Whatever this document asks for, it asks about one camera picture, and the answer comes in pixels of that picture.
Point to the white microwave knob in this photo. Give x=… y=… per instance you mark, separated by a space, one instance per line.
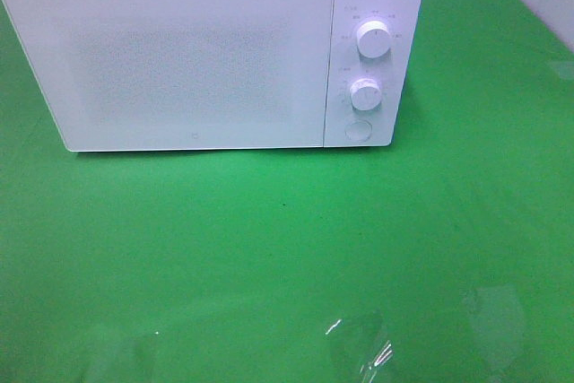
x=373 y=39
x=365 y=94

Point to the white microwave door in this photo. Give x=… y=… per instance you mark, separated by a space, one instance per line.
x=135 y=75

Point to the round microwave door button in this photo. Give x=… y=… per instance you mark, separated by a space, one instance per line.
x=358 y=131

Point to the green table mat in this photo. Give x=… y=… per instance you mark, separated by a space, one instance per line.
x=444 y=257

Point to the white microwave oven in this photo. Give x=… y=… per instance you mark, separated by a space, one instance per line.
x=347 y=65

